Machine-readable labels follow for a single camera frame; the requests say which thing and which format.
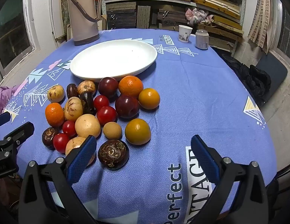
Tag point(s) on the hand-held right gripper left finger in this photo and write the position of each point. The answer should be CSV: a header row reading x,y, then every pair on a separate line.
x,y
82,161

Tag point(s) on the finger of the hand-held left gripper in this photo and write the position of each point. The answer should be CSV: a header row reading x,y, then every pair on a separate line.
x,y
18,132
1,119

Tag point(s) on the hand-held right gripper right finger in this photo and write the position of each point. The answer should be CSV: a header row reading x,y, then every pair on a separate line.
x,y
205,161

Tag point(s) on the tan smooth round fruit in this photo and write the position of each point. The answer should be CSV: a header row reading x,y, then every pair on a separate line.
x,y
73,144
87,126

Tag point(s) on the red cherry tomato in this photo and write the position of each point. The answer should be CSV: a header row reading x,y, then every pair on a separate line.
x,y
69,128
106,115
101,102
61,142

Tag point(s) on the brown water chestnut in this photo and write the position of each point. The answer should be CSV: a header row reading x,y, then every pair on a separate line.
x,y
72,91
87,102
48,137
113,154

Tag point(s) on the small tan longan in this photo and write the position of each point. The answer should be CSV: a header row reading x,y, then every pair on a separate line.
x,y
112,130

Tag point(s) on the tan speckled round fruit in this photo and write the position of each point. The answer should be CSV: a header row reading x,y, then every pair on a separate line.
x,y
73,108
86,87
55,93

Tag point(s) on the yellow green citrus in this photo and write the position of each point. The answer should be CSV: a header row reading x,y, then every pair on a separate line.
x,y
138,131

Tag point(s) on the dark red plum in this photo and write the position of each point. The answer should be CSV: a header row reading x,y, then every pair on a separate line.
x,y
108,87
126,106

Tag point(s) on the yellow orange citrus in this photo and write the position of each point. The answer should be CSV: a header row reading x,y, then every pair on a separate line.
x,y
149,98

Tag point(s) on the large orange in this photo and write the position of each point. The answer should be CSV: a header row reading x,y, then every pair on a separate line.
x,y
131,86

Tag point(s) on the white oval plate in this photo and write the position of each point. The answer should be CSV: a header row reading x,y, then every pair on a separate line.
x,y
112,56

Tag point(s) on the purple shiny cloth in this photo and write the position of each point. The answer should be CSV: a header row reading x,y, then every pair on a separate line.
x,y
2,98

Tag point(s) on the blue printed tablecloth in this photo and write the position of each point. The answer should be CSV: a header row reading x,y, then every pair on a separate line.
x,y
194,98

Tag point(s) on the sliding glass window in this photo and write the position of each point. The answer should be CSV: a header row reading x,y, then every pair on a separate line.
x,y
11,35

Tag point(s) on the black jacket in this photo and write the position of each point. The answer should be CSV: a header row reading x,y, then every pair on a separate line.
x,y
250,79

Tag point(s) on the dark blue chair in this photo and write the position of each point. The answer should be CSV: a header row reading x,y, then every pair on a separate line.
x,y
274,70

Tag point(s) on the grey drink can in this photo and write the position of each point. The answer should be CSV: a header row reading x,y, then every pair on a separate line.
x,y
202,40

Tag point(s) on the beige thermos jug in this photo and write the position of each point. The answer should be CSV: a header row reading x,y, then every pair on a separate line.
x,y
82,23

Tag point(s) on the printed paper cup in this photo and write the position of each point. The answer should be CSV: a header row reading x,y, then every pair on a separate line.
x,y
185,35

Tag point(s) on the green marbled board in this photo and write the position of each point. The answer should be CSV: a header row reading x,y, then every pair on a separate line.
x,y
64,7

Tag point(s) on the pink crumpled cloth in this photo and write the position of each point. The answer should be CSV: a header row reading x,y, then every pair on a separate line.
x,y
197,16

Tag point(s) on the shelf of stacked boards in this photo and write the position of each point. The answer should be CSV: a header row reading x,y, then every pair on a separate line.
x,y
121,16

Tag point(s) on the brick pattern hanging cloth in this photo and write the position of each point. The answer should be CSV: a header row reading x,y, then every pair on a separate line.
x,y
261,21

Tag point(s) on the window with metal grille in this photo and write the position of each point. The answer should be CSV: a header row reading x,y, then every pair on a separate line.
x,y
286,32

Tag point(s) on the white metal shelf rack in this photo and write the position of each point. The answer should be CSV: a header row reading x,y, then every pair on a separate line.
x,y
103,4

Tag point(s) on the wooden picture frame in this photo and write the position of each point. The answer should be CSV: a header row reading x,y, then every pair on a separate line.
x,y
103,24

